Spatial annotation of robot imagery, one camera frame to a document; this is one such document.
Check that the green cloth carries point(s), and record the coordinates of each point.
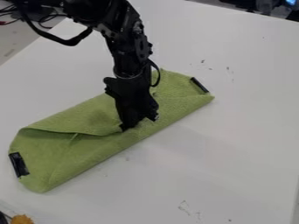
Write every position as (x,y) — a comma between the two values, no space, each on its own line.
(78,140)

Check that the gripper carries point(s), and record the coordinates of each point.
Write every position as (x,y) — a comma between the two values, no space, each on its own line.
(130,93)

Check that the yellow toy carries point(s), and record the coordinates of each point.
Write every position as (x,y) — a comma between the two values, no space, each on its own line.
(21,219)

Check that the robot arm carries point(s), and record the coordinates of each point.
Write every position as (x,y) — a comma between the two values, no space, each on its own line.
(124,35)

